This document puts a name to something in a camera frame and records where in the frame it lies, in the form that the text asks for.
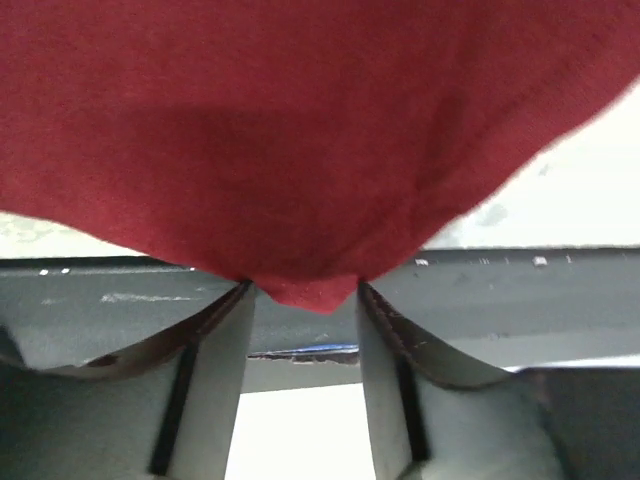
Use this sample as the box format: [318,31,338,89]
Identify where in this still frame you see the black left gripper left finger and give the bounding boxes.
[1,282,255,479]

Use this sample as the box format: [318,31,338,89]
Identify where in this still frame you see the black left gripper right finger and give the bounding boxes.
[357,283,570,479]

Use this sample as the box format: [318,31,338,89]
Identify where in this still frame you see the dark red t shirt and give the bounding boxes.
[1,1,639,312]

